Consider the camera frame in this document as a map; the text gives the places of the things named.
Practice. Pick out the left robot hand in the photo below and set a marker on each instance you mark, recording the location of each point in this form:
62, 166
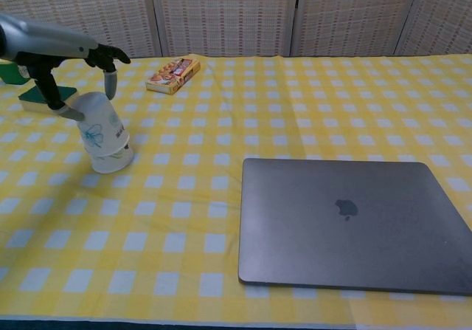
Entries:
40, 42

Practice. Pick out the grey laptop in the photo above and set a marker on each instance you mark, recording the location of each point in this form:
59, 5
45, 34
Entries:
332, 234

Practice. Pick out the white paper cup blue flower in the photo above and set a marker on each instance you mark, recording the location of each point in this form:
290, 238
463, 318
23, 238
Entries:
101, 121

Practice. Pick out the yellow snack box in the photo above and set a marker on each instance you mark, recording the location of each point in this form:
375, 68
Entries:
171, 77

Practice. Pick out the green yellow sponge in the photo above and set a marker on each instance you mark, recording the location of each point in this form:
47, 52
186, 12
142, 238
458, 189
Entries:
29, 100

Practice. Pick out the green container yellow lid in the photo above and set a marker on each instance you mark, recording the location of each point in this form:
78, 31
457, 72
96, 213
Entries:
13, 74

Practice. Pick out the yellow white checkered tablecloth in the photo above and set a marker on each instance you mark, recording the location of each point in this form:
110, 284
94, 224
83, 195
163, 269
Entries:
368, 105
166, 215

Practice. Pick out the white paper cup green print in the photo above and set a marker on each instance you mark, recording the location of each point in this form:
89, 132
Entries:
110, 164

